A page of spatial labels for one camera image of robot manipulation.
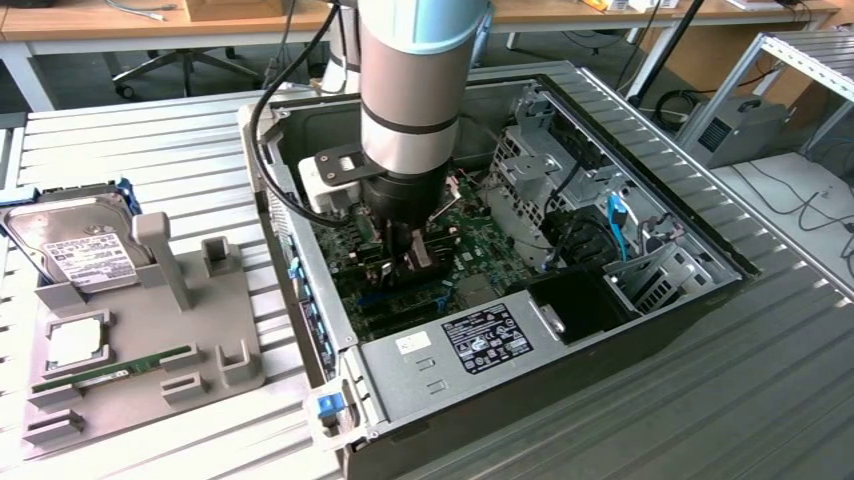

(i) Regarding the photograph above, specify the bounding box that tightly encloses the black tripod pole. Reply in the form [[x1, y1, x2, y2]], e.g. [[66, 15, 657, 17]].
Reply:
[[623, 0, 710, 109]]

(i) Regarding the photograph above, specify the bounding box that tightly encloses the wooden desk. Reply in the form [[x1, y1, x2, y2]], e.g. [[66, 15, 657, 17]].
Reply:
[[493, 0, 844, 51], [0, 0, 335, 114]]

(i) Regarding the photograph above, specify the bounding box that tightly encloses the silver hard disk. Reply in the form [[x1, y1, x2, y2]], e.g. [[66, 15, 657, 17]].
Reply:
[[0, 196, 154, 295]]

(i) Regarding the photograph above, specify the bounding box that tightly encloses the grey computer tower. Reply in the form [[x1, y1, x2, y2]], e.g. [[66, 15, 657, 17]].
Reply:
[[678, 91, 794, 170]]

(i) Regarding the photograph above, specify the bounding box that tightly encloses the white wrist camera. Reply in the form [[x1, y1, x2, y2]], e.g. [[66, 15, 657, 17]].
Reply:
[[296, 143, 390, 215]]

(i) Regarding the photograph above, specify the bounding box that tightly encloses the white box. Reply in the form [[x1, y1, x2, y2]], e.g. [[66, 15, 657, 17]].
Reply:
[[607, 0, 670, 14]]

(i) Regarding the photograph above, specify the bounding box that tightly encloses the silver metal drive cage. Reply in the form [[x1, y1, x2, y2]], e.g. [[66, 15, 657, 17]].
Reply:
[[490, 82, 646, 269]]

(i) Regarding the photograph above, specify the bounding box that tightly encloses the green RAM stick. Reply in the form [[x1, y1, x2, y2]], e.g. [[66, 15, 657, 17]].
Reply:
[[30, 347, 187, 395]]

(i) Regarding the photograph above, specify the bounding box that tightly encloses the aluminium frame shelf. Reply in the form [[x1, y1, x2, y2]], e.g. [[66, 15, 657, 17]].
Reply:
[[671, 29, 854, 169]]

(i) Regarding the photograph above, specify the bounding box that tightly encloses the open PC case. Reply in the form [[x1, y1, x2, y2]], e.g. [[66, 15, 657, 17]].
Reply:
[[236, 59, 764, 480]]

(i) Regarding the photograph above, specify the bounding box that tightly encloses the silver chipset heatsink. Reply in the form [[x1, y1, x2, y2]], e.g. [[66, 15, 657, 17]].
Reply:
[[458, 277, 501, 307]]

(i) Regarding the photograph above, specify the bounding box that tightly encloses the black wire bundle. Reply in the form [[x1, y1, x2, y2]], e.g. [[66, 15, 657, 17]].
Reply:
[[539, 205, 617, 266]]

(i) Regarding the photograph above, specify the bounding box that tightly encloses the grey cable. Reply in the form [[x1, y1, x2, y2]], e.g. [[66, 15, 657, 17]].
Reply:
[[106, 0, 180, 22]]

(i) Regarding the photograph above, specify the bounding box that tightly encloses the thin black cable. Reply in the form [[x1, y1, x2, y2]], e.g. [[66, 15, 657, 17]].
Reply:
[[730, 159, 854, 234]]

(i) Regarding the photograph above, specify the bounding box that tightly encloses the blue case latch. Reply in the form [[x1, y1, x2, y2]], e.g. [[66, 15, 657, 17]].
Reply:
[[311, 393, 343, 420]]

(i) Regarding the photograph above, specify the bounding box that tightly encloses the black expansion slot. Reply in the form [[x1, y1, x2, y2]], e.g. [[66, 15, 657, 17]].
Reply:
[[357, 293, 435, 321], [363, 305, 442, 337]]

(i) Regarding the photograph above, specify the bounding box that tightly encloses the silver disk bay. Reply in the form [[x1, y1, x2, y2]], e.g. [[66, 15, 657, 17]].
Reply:
[[599, 237, 746, 316]]

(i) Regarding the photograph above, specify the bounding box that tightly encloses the blue disk caddy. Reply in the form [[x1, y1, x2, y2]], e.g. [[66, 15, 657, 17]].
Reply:
[[0, 175, 143, 221]]

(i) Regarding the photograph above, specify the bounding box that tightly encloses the grey parts rack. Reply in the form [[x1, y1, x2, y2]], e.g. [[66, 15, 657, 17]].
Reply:
[[19, 211, 270, 462]]

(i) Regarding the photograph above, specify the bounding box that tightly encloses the blue SATA wire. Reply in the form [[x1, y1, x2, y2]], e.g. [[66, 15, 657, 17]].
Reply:
[[606, 192, 634, 264]]

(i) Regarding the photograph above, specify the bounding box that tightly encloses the coiled black cable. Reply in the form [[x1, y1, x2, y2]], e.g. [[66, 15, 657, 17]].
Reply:
[[651, 88, 699, 127]]

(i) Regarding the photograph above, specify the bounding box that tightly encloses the silver CPU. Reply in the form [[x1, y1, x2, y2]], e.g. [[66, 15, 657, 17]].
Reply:
[[47, 321, 107, 369]]

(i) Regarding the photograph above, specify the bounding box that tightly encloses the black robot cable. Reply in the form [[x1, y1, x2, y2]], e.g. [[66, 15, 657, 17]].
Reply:
[[251, 4, 350, 225]]

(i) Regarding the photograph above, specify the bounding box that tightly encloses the metal socket cover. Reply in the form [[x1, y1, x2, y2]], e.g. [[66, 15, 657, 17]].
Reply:
[[430, 172, 466, 224]]

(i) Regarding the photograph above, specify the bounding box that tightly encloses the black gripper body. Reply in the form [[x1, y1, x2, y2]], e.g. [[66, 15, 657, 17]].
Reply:
[[362, 163, 451, 259]]

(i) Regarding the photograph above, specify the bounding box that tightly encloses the green motherboard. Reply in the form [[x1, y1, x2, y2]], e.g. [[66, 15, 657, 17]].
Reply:
[[306, 169, 555, 341]]

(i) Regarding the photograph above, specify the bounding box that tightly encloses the silver power supply unit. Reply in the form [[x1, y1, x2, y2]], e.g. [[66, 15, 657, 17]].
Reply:
[[357, 297, 570, 424]]

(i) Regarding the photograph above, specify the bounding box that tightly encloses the office chair base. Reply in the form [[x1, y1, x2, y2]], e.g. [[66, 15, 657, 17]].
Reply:
[[110, 45, 263, 102]]

